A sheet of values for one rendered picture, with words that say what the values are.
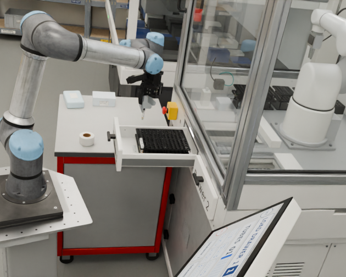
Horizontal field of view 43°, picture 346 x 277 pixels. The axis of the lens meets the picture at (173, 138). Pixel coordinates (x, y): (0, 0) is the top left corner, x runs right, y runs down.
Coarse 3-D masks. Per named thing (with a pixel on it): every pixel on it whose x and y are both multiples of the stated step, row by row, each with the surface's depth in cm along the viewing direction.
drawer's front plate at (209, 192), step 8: (200, 160) 179; (200, 168) 175; (192, 176) 187; (208, 176) 170; (200, 184) 175; (208, 184) 165; (208, 192) 165; (208, 200) 165; (216, 200) 159; (208, 208) 164; (208, 216) 164
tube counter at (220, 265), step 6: (234, 246) 111; (228, 252) 109; (234, 252) 107; (222, 258) 108; (228, 258) 105; (216, 264) 107; (222, 264) 104; (216, 270) 103; (210, 276) 102; (216, 276) 99
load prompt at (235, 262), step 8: (272, 216) 113; (256, 224) 115; (264, 224) 112; (256, 232) 109; (248, 240) 108; (256, 240) 105; (240, 248) 106; (248, 248) 103; (240, 256) 102; (232, 264) 100; (240, 264) 97; (224, 272) 99; (232, 272) 96
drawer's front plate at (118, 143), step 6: (114, 120) 199; (114, 126) 198; (114, 132) 197; (120, 138) 186; (120, 144) 182; (114, 150) 195; (120, 150) 178; (120, 156) 180; (120, 162) 181; (120, 168) 183
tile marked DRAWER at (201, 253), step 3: (213, 240) 127; (207, 243) 128; (210, 243) 126; (213, 243) 124; (204, 246) 127; (207, 246) 125; (210, 246) 123; (204, 249) 124; (207, 249) 123; (201, 252) 124; (204, 252) 122; (198, 255) 123; (201, 255) 121; (204, 255) 119; (195, 258) 122; (198, 258) 120; (192, 261) 121
